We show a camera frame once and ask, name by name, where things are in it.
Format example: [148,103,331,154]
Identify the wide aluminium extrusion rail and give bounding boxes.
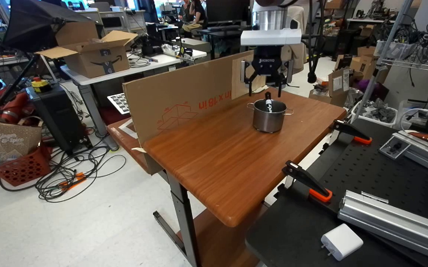
[335,188,428,267]

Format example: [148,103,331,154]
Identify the beige jacket on chair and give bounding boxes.
[283,4,307,80]

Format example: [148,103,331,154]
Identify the orange power strip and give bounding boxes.
[57,170,87,192]

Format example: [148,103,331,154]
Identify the grey metal table leg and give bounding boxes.
[151,172,203,267]

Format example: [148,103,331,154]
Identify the slanted grey metal pole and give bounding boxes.
[353,0,414,124]

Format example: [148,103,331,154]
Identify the black and silver marker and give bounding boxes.
[263,90,274,112]

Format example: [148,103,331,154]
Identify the small black orange clamp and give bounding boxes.
[332,118,374,146]

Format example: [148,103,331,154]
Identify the checkered calibration board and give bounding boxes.
[105,90,132,117]

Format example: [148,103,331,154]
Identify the red plastic basket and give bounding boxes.
[0,143,53,188]

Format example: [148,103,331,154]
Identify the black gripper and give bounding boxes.
[243,44,289,97]

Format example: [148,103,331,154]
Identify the stacked small cardboard boxes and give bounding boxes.
[347,44,389,84]

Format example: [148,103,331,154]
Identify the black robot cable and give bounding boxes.
[303,0,325,84]

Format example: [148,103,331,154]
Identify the black photo umbrella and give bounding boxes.
[0,0,92,54]

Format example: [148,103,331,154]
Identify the large black orange clamp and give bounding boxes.
[280,158,334,206]

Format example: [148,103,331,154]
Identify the brown paper bag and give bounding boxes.
[0,114,43,170]

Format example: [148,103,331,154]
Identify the seated person in dark shirt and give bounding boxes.
[178,0,206,34]

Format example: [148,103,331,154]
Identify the brown cardboard divider panel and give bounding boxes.
[121,49,270,148]

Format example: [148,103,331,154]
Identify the silver metal pot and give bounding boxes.
[249,97,289,135]

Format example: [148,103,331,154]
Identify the grey office desk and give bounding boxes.
[57,50,184,151]

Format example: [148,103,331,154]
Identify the black perforated breadboard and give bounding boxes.
[245,117,428,267]

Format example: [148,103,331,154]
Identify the white power adapter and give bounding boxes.
[319,222,365,262]

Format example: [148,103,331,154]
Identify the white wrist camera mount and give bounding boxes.
[239,26,304,49]

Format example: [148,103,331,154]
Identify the open cardboard box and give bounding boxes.
[34,20,139,80]

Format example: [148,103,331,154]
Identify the yellow red emergency stop button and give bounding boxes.
[29,75,53,95]

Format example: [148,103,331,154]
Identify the black floor cables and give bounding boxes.
[0,140,129,204]

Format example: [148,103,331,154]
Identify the black controller tower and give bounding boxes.
[23,81,84,155]

